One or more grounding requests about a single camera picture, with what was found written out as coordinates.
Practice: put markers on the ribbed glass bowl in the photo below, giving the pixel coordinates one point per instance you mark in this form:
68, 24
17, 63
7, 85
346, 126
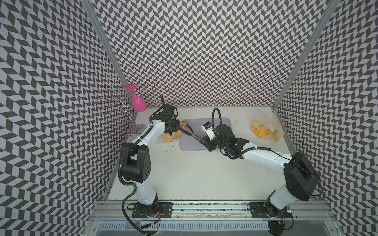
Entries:
132, 137

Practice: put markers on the pink upside-down wine glass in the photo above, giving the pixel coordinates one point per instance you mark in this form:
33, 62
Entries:
138, 102

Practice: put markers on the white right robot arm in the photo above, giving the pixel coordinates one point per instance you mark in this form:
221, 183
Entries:
301, 178

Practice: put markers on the clear bag yellow chick print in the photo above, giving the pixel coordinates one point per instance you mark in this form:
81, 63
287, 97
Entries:
173, 136

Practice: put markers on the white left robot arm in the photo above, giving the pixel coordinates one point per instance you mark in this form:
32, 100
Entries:
135, 163

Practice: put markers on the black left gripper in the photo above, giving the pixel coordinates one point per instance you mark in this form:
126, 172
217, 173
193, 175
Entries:
177, 127

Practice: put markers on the clear resealable bag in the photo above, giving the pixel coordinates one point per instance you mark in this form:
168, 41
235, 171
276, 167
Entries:
276, 130

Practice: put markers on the lilac plastic tray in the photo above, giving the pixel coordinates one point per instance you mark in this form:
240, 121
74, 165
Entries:
189, 143

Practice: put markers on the chrome glass drying rack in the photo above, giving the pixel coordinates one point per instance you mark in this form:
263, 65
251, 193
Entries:
118, 102

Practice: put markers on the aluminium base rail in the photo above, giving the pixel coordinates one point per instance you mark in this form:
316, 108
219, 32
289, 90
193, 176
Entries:
218, 210

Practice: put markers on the steel black-tipped tongs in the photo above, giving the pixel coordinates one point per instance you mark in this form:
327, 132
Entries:
187, 129

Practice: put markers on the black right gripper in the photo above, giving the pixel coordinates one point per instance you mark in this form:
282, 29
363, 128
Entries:
208, 143

